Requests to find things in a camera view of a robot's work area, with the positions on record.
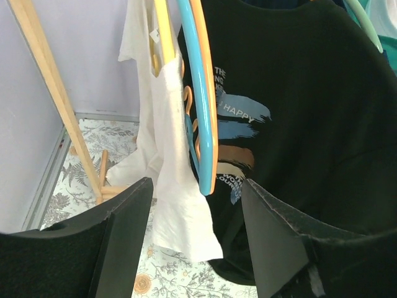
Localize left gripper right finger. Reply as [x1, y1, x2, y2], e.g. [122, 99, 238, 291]
[241, 179, 396, 298]

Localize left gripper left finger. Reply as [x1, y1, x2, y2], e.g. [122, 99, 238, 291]
[1, 178, 153, 297]

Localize black t shirt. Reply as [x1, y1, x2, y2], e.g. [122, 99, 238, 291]
[202, 1, 396, 286]

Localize white hanging t shirt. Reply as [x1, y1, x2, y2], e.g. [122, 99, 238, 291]
[107, 1, 223, 262]

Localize blue hanger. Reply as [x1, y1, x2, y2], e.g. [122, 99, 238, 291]
[176, 0, 218, 196]

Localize pale yellow hanger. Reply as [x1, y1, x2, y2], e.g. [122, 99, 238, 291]
[149, 0, 176, 77]

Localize teal hanging t shirt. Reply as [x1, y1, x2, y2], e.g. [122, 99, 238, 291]
[365, 0, 396, 73]

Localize mint green hanger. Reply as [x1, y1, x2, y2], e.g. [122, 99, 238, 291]
[345, 0, 383, 53]

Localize wooden clothes rack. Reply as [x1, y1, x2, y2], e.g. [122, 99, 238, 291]
[9, 0, 127, 204]

